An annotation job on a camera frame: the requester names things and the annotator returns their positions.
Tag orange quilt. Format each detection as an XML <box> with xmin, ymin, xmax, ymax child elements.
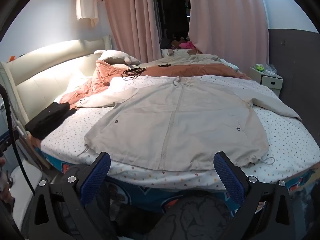
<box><xmin>59</xmin><ymin>60</ymin><xmax>253</xmax><ymax>110</ymax></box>

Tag white nightstand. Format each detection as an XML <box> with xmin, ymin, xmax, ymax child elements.
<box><xmin>249</xmin><ymin>64</ymin><xmax>283</xmax><ymax>98</ymax></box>

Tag cream padded headboard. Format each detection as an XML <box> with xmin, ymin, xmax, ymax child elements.
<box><xmin>0</xmin><ymin>35</ymin><xmax>113</xmax><ymax>130</ymax></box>

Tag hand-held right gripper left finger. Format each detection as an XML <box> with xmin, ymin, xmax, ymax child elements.
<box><xmin>31</xmin><ymin>152</ymin><xmax>112</xmax><ymax>230</ymax></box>

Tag cream hanging garment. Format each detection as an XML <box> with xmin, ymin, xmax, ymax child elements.
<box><xmin>76</xmin><ymin>0</ymin><xmax>99</xmax><ymax>28</ymax></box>

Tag white plush toy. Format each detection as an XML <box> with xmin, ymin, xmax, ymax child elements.
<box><xmin>94</xmin><ymin>50</ymin><xmax>142</xmax><ymax>67</ymax></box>

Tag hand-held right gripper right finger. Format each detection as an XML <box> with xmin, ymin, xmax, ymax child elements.
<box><xmin>213</xmin><ymin>151</ymin><xmax>298</xmax><ymax>227</ymax></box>

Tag cream crumpled blanket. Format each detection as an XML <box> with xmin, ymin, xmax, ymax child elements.
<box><xmin>140</xmin><ymin>47</ymin><xmax>240</xmax><ymax>71</ymax></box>

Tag white dotted bed sheet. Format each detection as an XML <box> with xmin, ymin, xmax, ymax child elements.
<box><xmin>40</xmin><ymin>75</ymin><xmax>320</xmax><ymax>190</ymax></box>

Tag pink curtain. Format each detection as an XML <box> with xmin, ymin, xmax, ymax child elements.
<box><xmin>102</xmin><ymin>0</ymin><xmax>162</xmax><ymax>63</ymax></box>
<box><xmin>188</xmin><ymin>0</ymin><xmax>269</xmax><ymax>73</ymax></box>

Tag coiled black cable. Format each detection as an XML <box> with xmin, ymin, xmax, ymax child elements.
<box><xmin>122</xmin><ymin>67</ymin><xmax>148</xmax><ymax>78</ymax></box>

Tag beige zip jacket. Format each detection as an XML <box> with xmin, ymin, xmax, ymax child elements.
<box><xmin>75</xmin><ymin>75</ymin><xmax>303</xmax><ymax>171</ymax></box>

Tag blue cartoon printed bedsheet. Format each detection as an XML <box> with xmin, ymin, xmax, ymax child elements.
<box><xmin>32</xmin><ymin>140</ymin><xmax>320</xmax><ymax>230</ymax></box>

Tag thick black cable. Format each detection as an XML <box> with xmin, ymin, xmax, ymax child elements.
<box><xmin>0</xmin><ymin>84</ymin><xmax>35</xmax><ymax>195</ymax></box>

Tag black folded clothes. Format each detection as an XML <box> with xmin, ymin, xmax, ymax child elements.
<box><xmin>25</xmin><ymin>102</ymin><xmax>78</xmax><ymax>140</ymax></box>

